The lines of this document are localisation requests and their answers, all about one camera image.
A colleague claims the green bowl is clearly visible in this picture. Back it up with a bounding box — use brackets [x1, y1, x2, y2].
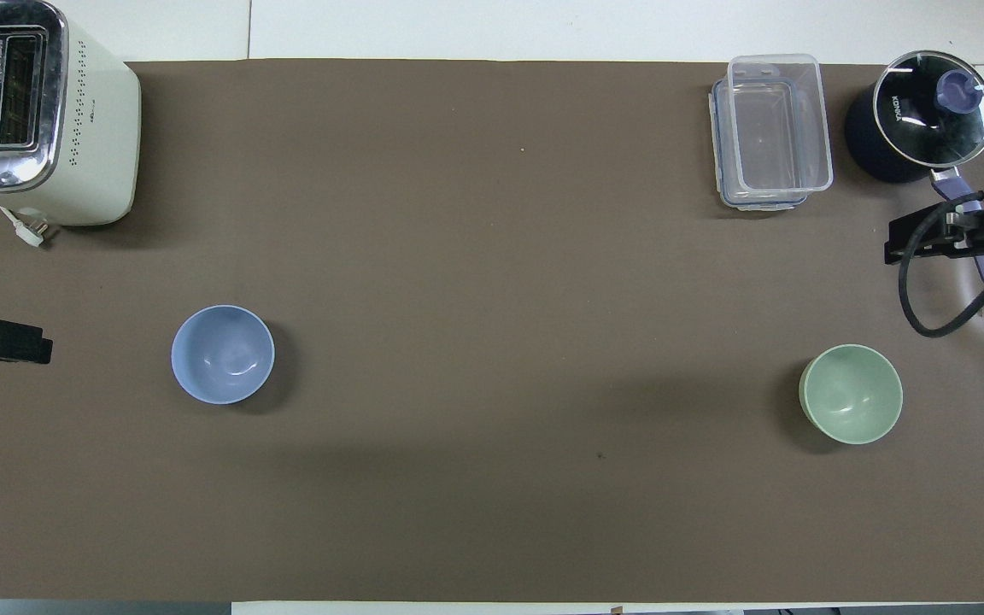
[799, 343, 904, 446]

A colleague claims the blue bowl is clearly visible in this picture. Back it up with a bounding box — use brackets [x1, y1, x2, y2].
[171, 305, 276, 406]

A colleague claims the glass pot lid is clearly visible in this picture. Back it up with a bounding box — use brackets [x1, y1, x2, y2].
[873, 50, 984, 170]

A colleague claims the dark blue pot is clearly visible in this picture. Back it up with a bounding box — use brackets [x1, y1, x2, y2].
[843, 79, 984, 285]

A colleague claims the clear plastic container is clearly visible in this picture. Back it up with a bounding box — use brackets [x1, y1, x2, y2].
[728, 54, 835, 195]

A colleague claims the blue-rimmed container lid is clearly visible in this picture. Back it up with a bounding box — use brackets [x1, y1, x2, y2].
[707, 78, 811, 212]

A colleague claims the cream toaster with chrome top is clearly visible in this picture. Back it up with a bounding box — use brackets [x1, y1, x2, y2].
[0, 0, 143, 228]

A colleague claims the white power plug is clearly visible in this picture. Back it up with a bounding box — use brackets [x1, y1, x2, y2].
[0, 205, 50, 249]

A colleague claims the black cable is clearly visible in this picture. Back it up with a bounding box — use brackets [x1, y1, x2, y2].
[897, 190, 984, 339]

